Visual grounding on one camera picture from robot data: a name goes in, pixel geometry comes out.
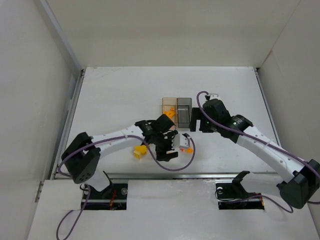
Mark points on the amber transparent container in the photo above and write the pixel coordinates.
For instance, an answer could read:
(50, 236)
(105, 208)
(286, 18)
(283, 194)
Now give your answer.
(169, 108)

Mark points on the aluminium right rail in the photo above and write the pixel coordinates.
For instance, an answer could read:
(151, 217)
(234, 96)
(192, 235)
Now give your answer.
(275, 132)

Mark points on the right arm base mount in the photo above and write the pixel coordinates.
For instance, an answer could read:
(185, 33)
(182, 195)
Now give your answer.
(231, 195)

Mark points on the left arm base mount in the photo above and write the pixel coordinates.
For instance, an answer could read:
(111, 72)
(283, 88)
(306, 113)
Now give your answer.
(114, 198)

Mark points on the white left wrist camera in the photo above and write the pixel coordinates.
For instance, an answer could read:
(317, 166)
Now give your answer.
(181, 141)

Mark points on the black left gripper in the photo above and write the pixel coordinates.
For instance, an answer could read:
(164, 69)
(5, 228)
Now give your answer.
(164, 145)

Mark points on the aluminium left rail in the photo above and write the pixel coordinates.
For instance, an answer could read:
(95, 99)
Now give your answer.
(63, 130)

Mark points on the yellow lego block bottom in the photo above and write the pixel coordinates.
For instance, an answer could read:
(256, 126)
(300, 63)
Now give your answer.
(140, 151)

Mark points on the aluminium rail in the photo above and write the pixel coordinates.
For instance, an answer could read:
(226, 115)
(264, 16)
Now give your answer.
(63, 130)
(144, 174)
(275, 132)

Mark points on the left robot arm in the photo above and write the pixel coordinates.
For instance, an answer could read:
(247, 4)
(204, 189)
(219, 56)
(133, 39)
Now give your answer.
(82, 156)

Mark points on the aluminium front rail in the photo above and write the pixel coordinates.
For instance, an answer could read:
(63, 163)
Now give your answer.
(144, 174)

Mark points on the orange curved lego pair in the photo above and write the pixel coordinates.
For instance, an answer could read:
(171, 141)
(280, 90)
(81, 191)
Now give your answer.
(187, 150)

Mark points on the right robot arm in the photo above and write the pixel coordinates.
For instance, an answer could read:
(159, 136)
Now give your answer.
(301, 179)

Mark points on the grey transparent container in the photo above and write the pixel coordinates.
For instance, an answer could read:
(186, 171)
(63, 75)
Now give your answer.
(184, 108)

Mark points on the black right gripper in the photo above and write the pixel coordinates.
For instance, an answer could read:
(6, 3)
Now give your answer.
(196, 115)

